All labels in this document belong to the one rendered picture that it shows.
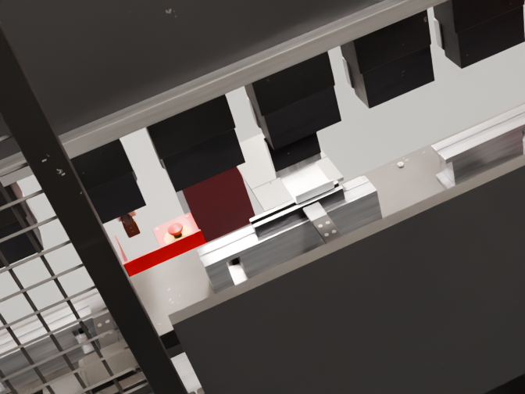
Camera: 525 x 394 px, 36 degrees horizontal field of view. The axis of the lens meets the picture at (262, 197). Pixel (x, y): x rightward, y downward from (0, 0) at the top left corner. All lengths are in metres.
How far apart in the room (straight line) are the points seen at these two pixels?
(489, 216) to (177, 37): 0.50
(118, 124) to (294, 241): 0.63
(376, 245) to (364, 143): 2.39
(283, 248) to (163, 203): 1.82
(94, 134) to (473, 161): 0.90
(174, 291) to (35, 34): 0.80
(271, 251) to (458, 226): 0.63
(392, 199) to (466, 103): 1.80
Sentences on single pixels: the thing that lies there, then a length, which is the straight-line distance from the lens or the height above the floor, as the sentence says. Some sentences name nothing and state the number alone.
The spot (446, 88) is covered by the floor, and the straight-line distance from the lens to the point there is 3.69.
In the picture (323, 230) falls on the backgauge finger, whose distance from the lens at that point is 1.59.
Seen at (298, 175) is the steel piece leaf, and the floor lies 1.00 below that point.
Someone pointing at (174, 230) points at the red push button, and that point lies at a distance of 2.02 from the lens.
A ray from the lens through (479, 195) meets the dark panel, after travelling 1.12.
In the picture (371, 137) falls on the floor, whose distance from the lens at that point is 3.48.
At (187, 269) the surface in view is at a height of 0.87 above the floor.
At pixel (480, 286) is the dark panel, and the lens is 1.24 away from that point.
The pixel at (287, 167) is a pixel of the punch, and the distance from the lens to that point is 1.61.
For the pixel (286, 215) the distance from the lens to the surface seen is 1.66.
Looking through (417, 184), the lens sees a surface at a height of 0.87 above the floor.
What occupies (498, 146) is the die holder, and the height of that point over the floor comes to 0.94.
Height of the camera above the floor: 2.07
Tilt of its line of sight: 39 degrees down
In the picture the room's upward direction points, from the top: 18 degrees counter-clockwise
